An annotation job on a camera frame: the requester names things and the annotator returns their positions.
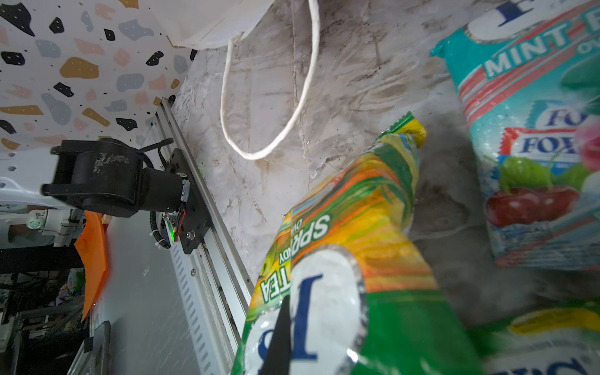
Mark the white paper bag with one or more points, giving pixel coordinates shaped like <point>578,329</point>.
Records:
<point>271,51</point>

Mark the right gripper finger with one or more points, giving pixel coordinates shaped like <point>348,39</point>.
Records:
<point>279,353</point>

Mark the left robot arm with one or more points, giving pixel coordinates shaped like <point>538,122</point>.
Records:
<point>44,192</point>

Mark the left circuit board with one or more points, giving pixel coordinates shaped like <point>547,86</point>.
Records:
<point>174,223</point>

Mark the green spring tea Fox's packet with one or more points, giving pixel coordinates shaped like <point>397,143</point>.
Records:
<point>562,339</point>

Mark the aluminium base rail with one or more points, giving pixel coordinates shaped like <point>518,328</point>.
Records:
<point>214,285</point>

